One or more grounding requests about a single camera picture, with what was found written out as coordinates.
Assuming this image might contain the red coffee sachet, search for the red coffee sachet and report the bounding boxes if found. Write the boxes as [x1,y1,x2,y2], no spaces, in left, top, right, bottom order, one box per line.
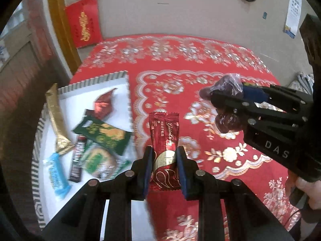
[148,110,181,192]

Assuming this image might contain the striped cardboard box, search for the striped cardboard box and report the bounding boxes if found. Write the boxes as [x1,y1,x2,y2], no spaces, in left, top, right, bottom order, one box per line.
[31,71,151,241]

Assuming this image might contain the long gold foil packet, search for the long gold foil packet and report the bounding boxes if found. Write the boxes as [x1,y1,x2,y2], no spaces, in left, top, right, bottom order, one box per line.
[45,83,75,155]

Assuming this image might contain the wooden door frame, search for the wooden door frame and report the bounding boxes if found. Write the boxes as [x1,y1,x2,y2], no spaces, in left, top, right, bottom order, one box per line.
[47,0,82,76]

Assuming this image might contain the grey rod bundle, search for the grey rod bundle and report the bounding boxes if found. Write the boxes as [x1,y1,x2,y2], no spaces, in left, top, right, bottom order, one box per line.
[288,71,314,93]

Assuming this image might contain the dark green cracker packet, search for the dark green cracker packet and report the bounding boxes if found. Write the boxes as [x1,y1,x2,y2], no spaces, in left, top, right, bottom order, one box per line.
[72,115,133,156]

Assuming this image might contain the red paper poster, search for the red paper poster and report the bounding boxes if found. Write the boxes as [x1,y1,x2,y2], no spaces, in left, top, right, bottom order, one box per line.
[64,0,103,49]

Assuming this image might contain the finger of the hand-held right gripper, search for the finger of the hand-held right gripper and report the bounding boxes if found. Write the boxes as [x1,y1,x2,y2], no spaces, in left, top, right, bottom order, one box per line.
[211,91,309,131]
[241,84,314,117]

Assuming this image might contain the green round biscuit packet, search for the green round biscuit packet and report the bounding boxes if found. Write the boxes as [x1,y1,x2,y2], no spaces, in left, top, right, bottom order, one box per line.
[81,143,131,181]

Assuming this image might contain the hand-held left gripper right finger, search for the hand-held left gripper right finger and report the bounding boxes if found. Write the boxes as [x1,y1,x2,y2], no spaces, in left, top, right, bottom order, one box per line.
[175,146,295,241]

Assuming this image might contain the clear bag of red dates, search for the clear bag of red dates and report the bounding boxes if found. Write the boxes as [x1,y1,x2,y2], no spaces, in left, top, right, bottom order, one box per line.
[200,73,249,134]

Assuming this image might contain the light blue pastry packet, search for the light blue pastry packet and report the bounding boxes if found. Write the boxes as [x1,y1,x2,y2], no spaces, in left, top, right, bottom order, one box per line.
[43,153,72,201]

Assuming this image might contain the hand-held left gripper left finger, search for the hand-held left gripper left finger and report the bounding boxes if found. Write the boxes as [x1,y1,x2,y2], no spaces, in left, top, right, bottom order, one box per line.
[41,146,154,241]

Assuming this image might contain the brown coffee stick packet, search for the brown coffee stick packet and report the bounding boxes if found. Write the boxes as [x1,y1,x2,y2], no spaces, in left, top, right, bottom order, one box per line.
[68,134,88,183]

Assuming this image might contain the person's right hand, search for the person's right hand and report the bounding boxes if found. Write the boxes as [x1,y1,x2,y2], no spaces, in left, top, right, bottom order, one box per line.
[287,174,321,224]

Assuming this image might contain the wall calendar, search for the wall calendar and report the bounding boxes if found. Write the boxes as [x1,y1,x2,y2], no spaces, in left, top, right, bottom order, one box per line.
[283,0,304,39]

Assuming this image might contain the red rose print packet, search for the red rose print packet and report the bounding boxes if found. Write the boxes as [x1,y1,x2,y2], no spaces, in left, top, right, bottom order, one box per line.
[93,88,118,119]

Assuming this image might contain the brown slatted wooden panel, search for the brown slatted wooden panel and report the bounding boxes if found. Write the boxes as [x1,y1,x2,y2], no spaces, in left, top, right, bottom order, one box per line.
[0,40,73,146]

